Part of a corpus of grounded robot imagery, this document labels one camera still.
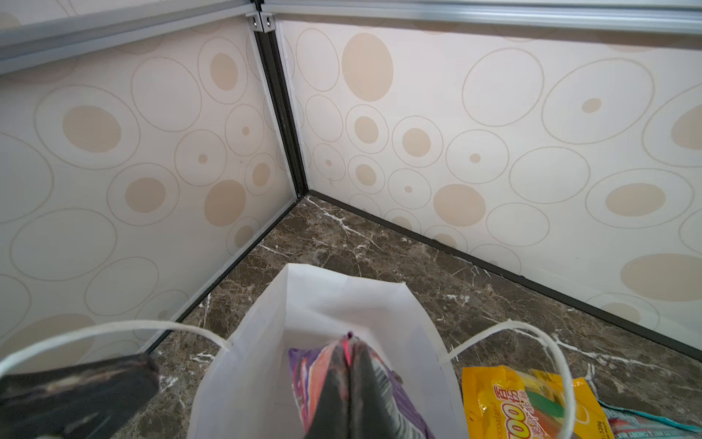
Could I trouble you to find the teal Fox's candy bag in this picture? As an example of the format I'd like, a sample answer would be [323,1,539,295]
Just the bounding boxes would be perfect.
[600,402,701,439]

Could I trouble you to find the purple Fox's candy bag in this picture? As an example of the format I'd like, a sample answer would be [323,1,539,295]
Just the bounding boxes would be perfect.
[287,332,434,438]

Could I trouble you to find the black frame post left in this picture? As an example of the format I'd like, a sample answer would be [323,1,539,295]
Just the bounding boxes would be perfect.
[252,0,309,199]

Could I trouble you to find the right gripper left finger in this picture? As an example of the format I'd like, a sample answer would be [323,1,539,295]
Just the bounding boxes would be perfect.
[303,339,354,438]

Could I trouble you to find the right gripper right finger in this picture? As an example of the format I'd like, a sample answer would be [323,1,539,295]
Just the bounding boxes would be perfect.
[350,337,420,438]

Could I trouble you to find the aluminium rail left side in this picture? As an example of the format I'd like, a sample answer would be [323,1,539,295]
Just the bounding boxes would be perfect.
[1,1,255,75]

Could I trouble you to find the floral white paper bag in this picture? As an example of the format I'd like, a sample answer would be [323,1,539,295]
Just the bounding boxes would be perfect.
[1,263,577,438]

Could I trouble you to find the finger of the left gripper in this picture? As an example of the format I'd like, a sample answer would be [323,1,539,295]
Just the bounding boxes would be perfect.
[1,354,160,438]

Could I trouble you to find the yellow snack bag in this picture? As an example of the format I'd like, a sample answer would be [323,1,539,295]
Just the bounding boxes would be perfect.
[461,365,616,439]

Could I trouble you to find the horizontal aluminium rail back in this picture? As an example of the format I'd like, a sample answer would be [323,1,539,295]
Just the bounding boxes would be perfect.
[263,1,701,36]

